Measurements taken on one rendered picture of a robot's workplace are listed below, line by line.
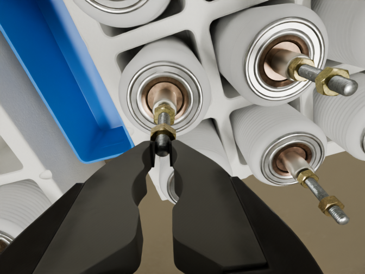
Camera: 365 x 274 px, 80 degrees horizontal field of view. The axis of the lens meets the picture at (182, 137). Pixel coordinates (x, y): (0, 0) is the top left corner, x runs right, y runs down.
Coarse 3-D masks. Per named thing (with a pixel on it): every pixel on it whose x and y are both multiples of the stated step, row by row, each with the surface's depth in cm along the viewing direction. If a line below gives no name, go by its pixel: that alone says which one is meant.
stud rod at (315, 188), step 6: (306, 180) 23; (312, 180) 22; (312, 186) 22; (318, 186) 21; (318, 192) 21; (324, 192) 21; (318, 198) 21; (330, 210) 19; (336, 210) 19; (342, 210) 19; (336, 216) 19; (342, 216) 18; (342, 222) 18
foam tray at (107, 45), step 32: (64, 0) 24; (192, 0) 24; (224, 0) 24; (256, 0) 24; (288, 0) 26; (96, 32) 25; (128, 32) 25; (160, 32) 25; (192, 32) 26; (96, 64) 27; (224, 96) 30; (128, 128) 32; (224, 128) 32; (160, 192) 37
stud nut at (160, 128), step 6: (156, 126) 15; (162, 126) 14; (168, 126) 15; (150, 132) 14; (156, 132) 14; (162, 132) 14; (168, 132) 14; (174, 132) 15; (150, 138) 15; (174, 138) 15
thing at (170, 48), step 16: (144, 48) 24; (160, 48) 20; (176, 48) 21; (128, 64) 21; (144, 64) 20; (192, 64) 21; (128, 80) 21; (208, 80) 22; (208, 96) 22; (128, 112) 23; (192, 128) 24
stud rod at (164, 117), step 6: (162, 114) 18; (168, 114) 18; (162, 120) 16; (168, 120) 17; (156, 138) 14; (162, 138) 14; (168, 138) 14; (156, 144) 14; (162, 144) 13; (168, 144) 14; (156, 150) 14; (162, 150) 14; (168, 150) 14; (162, 156) 14
